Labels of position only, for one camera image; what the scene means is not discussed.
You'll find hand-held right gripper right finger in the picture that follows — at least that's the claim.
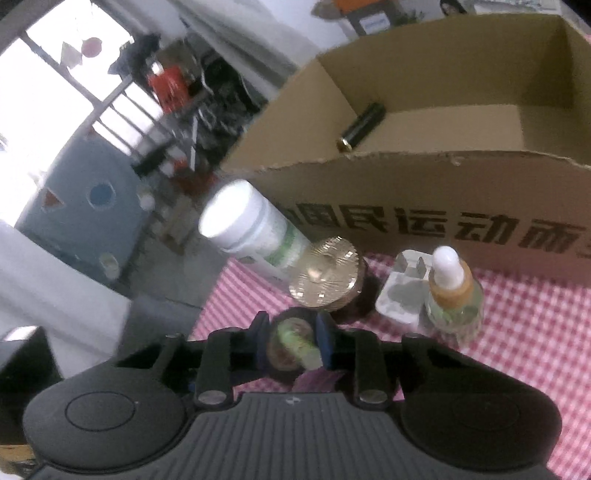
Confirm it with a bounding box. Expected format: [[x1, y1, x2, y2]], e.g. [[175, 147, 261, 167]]
[[315, 313, 462, 409]]

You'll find white charger plug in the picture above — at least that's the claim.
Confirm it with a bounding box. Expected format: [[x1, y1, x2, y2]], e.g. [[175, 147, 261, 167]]
[[375, 249, 437, 334]]

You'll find brown cardboard box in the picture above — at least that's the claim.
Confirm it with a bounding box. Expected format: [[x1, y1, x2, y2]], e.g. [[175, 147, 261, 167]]
[[221, 13, 591, 278]]

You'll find white sheet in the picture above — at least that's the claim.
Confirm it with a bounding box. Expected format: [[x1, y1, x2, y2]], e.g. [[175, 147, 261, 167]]
[[171, 0, 324, 79]]

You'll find dark hanging cloth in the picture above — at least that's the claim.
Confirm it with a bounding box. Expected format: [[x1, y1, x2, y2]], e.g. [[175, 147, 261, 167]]
[[108, 33, 162, 77]]

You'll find wheelchair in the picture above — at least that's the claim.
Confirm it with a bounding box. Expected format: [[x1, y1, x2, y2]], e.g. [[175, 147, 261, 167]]
[[185, 51, 269, 139]]

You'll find white bottle with green label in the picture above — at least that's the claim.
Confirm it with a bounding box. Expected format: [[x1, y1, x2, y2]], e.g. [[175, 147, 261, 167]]
[[198, 180, 311, 271]]

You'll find metal window railing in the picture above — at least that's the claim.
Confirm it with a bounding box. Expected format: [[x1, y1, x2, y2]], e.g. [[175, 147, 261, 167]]
[[88, 78, 176, 158]]

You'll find white hanging ornament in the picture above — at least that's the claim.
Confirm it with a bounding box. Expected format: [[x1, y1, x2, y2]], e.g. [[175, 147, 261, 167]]
[[60, 42, 84, 70]]

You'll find gold lidded dark jar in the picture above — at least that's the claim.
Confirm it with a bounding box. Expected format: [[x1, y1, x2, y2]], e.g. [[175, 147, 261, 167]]
[[288, 236, 382, 324]]

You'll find dark printed box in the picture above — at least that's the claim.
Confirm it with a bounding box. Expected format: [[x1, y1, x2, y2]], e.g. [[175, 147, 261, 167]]
[[344, 9, 416, 38]]

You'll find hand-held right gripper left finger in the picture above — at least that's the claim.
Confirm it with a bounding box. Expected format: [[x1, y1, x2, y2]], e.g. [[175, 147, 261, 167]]
[[113, 311, 271, 409]]

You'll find green dropper bottle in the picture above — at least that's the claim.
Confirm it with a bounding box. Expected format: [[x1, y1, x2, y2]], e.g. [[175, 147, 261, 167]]
[[424, 246, 484, 344]]

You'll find pink checked tablecloth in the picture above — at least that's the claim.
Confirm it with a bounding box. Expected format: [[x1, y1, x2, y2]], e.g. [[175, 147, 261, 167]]
[[190, 251, 591, 480]]

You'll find red plastic bag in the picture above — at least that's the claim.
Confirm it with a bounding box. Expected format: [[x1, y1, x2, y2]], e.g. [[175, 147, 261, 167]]
[[148, 65, 192, 112]]

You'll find black cylinder tube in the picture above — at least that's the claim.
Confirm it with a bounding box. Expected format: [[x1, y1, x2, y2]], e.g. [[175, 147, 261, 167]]
[[336, 102, 387, 153]]

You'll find small dark round object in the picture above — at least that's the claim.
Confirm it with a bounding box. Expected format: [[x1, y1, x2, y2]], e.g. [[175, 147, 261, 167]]
[[269, 309, 319, 385]]

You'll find blue board with shapes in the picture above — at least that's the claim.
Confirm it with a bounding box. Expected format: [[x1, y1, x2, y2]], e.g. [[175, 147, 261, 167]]
[[14, 136, 153, 287]]

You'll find white bedding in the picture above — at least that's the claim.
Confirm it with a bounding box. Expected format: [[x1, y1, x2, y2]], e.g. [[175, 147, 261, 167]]
[[0, 220, 134, 344]]

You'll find small green bottle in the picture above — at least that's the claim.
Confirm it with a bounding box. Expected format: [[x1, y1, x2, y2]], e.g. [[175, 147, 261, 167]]
[[276, 323, 321, 370]]

